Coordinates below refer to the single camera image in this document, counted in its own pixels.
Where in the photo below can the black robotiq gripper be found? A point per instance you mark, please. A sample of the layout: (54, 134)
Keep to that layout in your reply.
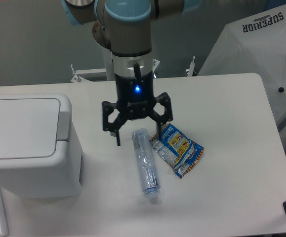
(136, 101)

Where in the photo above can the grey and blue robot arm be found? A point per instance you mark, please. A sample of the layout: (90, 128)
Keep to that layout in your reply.
(125, 30)

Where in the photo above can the white trash can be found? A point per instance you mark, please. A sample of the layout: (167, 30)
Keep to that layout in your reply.
(40, 152)

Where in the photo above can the crushed clear plastic bottle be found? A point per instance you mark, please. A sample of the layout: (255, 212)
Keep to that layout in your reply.
(147, 170)

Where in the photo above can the blue crumpled snack wrapper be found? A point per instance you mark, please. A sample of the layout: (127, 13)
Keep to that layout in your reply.
(177, 150)

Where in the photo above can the white superior umbrella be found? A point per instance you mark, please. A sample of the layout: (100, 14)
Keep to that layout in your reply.
(256, 44)

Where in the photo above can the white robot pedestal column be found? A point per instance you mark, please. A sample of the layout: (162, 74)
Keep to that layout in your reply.
(107, 64)

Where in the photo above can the white metal base bracket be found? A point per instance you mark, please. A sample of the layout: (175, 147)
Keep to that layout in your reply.
(101, 74)

